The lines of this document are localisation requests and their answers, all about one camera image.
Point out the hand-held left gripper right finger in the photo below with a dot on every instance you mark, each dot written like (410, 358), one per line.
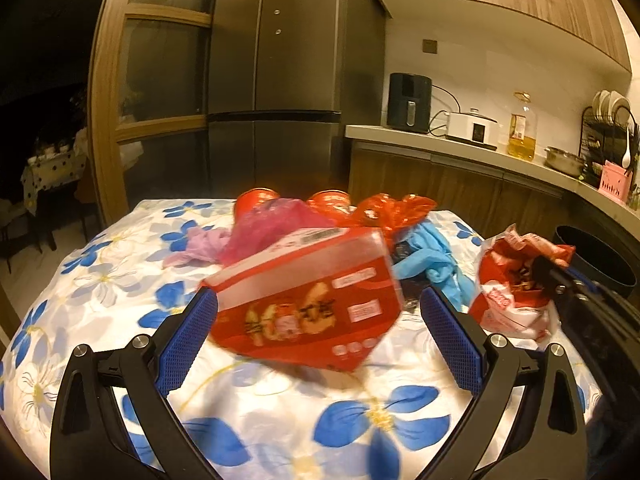
(452, 345)

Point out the dark wrapper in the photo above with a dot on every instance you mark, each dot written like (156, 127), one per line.
(406, 260)

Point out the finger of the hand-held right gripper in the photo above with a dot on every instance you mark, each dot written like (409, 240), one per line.
(547, 266)
(557, 291)

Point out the black air fryer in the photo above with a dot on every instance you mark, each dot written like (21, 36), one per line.
(407, 102)

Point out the wall socket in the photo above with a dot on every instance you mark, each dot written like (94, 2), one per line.
(429, 46)

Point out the black trash bin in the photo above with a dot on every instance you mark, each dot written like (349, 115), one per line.
(600, 255)

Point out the dining table with dotted cloth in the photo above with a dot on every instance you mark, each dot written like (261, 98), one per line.
(50, 175)

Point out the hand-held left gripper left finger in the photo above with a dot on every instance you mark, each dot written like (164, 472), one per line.
(187, 345)

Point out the pink box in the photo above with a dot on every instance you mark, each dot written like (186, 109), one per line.
(615, 182)

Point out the red printed cardboard box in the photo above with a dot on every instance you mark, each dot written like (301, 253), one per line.
(300, 310)

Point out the purple crumpled cloth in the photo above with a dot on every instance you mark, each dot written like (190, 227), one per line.
(200, 247)

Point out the dark steel refrigerator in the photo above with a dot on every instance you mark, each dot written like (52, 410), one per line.
(300, 60)

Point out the metal bowl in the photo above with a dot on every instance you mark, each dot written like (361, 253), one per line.
(562, 160)

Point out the wooden kitchen counter cabinet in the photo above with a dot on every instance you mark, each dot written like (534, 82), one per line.
(450, 185)

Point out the pink plastic bag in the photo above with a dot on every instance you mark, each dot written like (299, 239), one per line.
(270, 225)

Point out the white plate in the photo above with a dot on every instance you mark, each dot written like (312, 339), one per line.
(622, 107)
(601, 102)

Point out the red and white snack bag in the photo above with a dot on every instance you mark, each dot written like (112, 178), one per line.
(505, 300)

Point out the white spoon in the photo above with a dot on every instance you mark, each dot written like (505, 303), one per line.
(627, 152)

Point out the blue floral tablecloth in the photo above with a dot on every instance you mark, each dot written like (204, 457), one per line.
(260, 425)

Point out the red paper cup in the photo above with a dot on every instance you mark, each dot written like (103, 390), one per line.
(252, 202)
(330, 202)

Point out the blue crumpled cloth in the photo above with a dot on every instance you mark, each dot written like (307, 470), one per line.
(440, 260)

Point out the orange-red plastic bag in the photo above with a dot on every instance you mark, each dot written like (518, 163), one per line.
(390, 212)

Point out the cooking oil bottle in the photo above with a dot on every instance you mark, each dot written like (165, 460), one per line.
(521, 142)

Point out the white rice cooker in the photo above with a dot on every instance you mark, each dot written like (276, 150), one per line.
(472, 127)

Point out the wooden framed glass door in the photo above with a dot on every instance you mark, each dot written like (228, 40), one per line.
(105, 110)

